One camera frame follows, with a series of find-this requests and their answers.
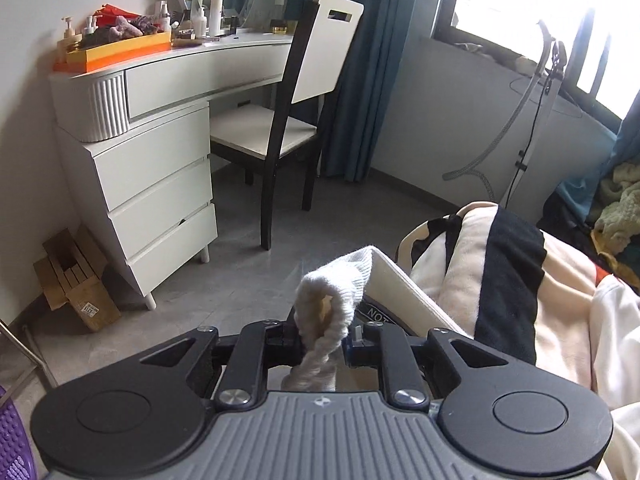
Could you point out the dark garment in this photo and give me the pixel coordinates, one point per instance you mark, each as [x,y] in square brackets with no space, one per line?
[565,225]

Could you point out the tall white tube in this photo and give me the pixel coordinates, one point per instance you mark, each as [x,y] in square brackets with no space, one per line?
[216,15]

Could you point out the white fabric storage box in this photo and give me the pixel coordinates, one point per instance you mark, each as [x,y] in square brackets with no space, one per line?
[400,290]

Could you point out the blue cloth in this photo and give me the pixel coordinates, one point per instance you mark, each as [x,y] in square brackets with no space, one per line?
[575,192]

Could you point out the white spray bottle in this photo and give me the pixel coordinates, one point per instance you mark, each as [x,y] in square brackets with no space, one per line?
[164,17]

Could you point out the pale yellow knit garment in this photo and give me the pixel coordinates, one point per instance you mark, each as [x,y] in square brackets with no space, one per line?
[620,195]

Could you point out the white and black chair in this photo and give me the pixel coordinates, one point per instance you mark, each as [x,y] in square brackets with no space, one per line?
[305,75]

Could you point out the metal rack leg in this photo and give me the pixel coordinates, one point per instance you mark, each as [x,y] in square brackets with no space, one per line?
[27,352]

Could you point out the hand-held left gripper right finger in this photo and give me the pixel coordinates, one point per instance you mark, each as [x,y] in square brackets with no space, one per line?
[358,351]

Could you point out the red paper item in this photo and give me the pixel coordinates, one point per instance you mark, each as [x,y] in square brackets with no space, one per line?
[117,12]

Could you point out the clear glass bottle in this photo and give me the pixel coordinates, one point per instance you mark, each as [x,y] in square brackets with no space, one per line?
[279,10]

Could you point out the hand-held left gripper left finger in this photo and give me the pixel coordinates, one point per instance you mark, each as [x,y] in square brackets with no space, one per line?
[285,346]

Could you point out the window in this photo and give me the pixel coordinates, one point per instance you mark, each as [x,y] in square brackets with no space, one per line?
[525,0]

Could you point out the teal curtain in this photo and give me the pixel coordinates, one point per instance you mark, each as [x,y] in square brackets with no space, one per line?
[370,60]
[631,135]

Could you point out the white lotion bottle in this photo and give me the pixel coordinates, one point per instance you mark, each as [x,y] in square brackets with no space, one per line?
[198,19]

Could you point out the white knit garment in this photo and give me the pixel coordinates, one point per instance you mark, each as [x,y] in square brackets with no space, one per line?
[325,305]

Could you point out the white pump bottle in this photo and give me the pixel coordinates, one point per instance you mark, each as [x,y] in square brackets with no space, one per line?
[91,26]
[70,30]

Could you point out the orange tray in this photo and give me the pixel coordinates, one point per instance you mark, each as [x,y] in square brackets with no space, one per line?
[117,52]

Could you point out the striped blanket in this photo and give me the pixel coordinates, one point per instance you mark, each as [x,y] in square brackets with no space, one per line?
[505,280]

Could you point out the cardboard box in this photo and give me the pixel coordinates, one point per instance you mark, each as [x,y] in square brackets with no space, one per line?
[80,285]

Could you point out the white dressing table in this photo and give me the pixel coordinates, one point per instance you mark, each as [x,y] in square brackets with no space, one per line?
[150,140]

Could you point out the garment steamer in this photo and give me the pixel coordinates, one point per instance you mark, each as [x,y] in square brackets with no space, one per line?
[537,110]

